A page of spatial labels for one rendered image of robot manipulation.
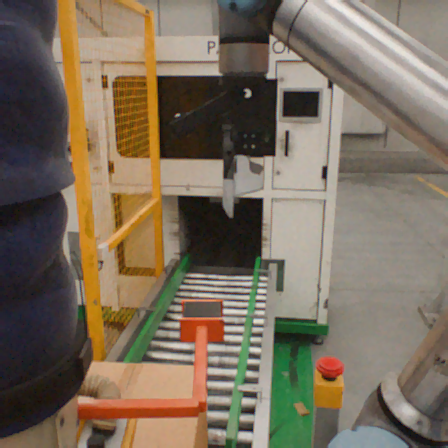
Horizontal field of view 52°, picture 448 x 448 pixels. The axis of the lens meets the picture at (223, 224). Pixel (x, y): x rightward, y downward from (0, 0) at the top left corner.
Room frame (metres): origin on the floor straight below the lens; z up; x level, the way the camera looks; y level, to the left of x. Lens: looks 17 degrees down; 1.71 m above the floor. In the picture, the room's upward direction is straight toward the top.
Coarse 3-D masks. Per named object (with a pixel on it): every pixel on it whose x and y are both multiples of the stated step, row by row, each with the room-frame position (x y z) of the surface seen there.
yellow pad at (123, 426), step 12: (84, 420) 0.67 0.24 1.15; (120, 420) 0.66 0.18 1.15; (132, 420) 0.67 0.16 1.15; (84, 432) 0.63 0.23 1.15; (96, 432) 0.63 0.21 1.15; (108, 432) 0.63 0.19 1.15; (120, 432) 0.63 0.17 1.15; (132, 432) 0.64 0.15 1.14; (84, 444) 0.60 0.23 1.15; (96, 444) 0.58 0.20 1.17; (108, 444) 0.60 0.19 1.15; (120, 444) 0.61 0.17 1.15; (132, 444) 0.62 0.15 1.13
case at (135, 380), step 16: (96, 368) 1.10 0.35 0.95; (112, 368) 1.10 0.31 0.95; (128, 368) 1.10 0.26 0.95; (144, 368) 1.10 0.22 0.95; (160, 368) 1.10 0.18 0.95; (176, 368) 1.10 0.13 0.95; (192, 368) 1.10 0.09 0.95; (128, 384) 1.03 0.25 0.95; (144, 384) 1.03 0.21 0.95; (160, 384) 1.03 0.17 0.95; (176, 384) 1.03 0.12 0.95; (192, 384) 1.03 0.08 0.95; (144, 432) 0.86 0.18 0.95; (160, 432) 0.86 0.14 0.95; (176, 432) 0.86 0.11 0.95; (192, 432) 0.86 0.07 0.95
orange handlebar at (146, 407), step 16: (80, 400) 0.57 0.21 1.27; (96, 400) 0.57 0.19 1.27; (112, 400) 0.57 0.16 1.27; (128, 400) 0.57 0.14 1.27; (144, 400) 0.57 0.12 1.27; (160, 400) 0.57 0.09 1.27; (176, 400) 0.57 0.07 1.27; (192, 400) 0.57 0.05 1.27; (80, 416) 0.55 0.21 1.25; (96, 416) 0.55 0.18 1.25; (112, 416) 0.55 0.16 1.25; (128, 416) 0.55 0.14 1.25; (144, 416) 0.55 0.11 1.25; (160, 416) 0.55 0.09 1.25; (176, 416) 0.55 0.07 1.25; (192, 416) 0.55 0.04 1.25
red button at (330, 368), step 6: (318, 360) 1.01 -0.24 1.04; (324, 360) 1.00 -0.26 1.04; (330, 360) 1.00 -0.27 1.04; (336, 360) 1.00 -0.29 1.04; (318, 366) 0.99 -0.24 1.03; (324, 366) 0.98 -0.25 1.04; (330, 366) 0.98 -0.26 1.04; (336, 366) 0.98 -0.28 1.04; (342, 366) 0.99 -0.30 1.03; (318, 372) 0.98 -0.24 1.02; (324, 372) 0.97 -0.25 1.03; (330, 372) 0.96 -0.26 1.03; (336, 372) 0.96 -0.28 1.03; (342, 372) 0.97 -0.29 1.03; (324, 378) 0.98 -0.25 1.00; (330, 378) 0.97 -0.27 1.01; (336, 378) 0.98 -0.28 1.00
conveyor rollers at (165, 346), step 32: (192, 288) 2.49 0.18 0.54; (224, 288) 2.48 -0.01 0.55; (224, 320) 2.11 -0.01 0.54; (256, 320) 2.09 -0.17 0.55; (160, 352) 1.80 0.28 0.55; (192, 352) 1.85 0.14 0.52; (224, 352) 1.83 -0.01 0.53; (256, 352) 1.82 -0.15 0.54; (224, 384) 1.57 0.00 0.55; (256, 384) 1.57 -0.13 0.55; (224, 416) 1.39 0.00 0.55
